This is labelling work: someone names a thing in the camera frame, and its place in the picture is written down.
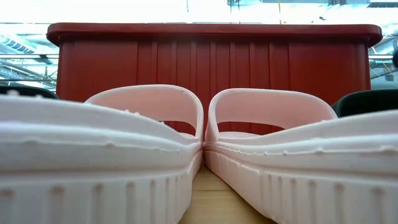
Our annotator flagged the pink slide sandal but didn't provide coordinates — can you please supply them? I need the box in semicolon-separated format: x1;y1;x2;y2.
203;88;398;224
0;83;205;224

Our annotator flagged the red plastic bin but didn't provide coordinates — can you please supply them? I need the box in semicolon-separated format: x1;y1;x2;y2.
46;22;384;136

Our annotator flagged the black slide sandal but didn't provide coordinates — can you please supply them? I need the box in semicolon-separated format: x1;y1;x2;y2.
331;89;398;118
0;85;60;100

